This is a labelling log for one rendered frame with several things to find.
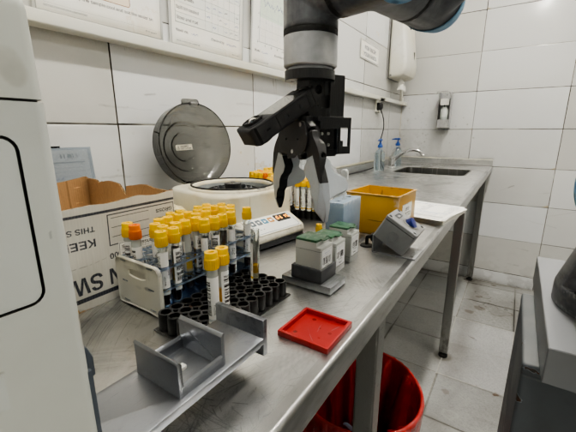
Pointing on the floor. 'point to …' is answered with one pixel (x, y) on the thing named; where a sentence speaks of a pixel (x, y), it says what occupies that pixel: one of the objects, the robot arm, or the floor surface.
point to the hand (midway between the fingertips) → (296, 211)
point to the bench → (285, 250)
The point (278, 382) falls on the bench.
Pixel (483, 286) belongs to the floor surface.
